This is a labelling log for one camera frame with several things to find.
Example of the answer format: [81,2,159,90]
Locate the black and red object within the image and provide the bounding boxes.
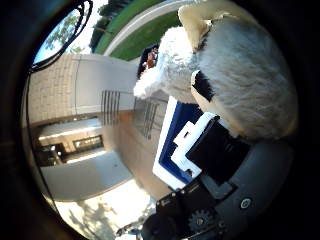
[137,44,161,79]

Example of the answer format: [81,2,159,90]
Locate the white grey plush toy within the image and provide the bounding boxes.
[133,0,299,141]

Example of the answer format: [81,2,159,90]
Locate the black cable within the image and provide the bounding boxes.
[29,0,94,73]

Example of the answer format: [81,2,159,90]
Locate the blue plastic container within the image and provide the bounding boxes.
[152,96,205,191]

